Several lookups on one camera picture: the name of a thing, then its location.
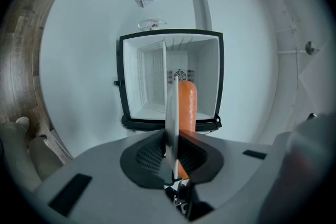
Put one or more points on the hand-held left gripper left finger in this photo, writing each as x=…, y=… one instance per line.
x=110, y=191

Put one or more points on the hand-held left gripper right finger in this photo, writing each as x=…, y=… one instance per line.
x=231, y=178

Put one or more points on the orange carrot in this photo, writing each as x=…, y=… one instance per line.
x=187, y=107

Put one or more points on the black mini fridge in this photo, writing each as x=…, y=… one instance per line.
x=210, y=73

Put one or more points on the person's grey trousers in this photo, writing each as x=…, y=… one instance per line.
x=44, y=157

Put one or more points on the person's left shoe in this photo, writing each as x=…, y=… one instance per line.
x=23, y=123

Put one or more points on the grey ceiling dome fixture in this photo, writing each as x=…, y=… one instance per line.
x=312, y=48

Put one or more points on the clear plastic bottle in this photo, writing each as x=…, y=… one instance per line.
x=151, y=24

